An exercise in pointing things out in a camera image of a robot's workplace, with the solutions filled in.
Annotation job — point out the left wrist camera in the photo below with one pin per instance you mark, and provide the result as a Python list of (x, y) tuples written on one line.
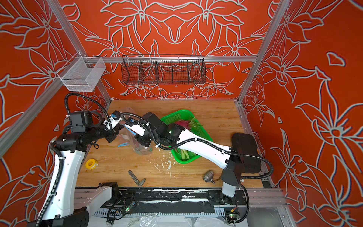
[(112, 121)]

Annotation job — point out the green plastic basket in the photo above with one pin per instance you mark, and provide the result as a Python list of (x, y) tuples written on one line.
[(199, 130)]

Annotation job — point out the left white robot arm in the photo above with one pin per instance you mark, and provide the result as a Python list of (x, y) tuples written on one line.
[(59, 208)]

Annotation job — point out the black wire basket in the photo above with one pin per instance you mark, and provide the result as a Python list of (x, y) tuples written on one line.
[(163, 70)]

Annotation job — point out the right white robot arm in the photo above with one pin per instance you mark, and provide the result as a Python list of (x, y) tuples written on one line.
[(150, 128)]

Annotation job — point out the grey L-shaped metal tool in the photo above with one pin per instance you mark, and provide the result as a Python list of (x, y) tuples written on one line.
[(138, 182)]

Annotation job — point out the black oval tray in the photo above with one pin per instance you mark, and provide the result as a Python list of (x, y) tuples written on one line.
[(245, 144)]

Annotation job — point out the white wire basket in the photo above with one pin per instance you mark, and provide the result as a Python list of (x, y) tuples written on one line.
[(82, 74)]

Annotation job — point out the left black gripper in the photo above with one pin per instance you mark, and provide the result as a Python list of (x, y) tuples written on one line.
[(113, 134)]

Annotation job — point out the yellow white tape roll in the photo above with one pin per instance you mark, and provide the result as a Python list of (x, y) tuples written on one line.
[(91, 164)]

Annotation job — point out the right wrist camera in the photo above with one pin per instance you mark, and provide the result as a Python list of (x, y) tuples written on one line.
[(136, 126)]

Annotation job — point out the metal pipe fitting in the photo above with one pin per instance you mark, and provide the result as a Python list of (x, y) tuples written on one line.
[(208, 177)]

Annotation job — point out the clear zip-top bag blue seal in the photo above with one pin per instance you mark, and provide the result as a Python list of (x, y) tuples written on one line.
[(124, 144)]

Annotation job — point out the pink dragon fruit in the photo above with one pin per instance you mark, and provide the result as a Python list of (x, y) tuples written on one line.
[(185, 155), (187, 124)]

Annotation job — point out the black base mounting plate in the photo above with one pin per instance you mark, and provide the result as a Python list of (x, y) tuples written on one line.
[(211, 196)]

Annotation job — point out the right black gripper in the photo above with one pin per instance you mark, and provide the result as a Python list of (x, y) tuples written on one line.
[(148, 139)]

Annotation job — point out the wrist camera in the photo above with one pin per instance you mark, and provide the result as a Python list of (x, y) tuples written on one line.
[(112, 121), (136, 126)]

